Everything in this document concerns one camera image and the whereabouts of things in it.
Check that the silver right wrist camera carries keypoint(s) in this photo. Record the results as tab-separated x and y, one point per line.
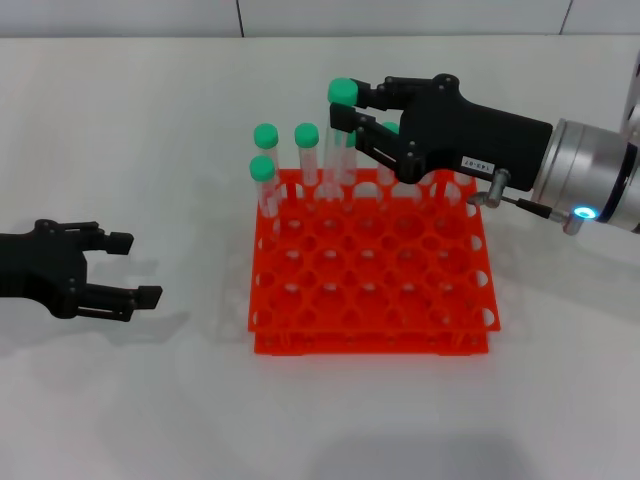
632	90

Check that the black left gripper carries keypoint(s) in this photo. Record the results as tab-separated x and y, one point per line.
40	265

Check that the orange test tube rack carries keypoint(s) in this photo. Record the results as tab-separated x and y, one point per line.
370	280

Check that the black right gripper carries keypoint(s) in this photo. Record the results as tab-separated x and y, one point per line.
460	135

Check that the green capped clear test tube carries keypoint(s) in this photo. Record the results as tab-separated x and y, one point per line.
342	91
265	136
350	155
262	168
391	127
306	136

